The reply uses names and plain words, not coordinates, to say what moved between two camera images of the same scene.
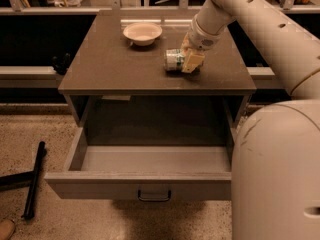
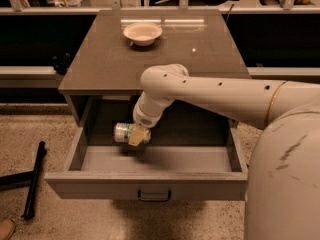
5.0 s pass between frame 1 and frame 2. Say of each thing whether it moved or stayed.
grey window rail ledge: stayed
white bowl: stayed
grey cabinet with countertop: stayed
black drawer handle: stayed
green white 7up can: moved
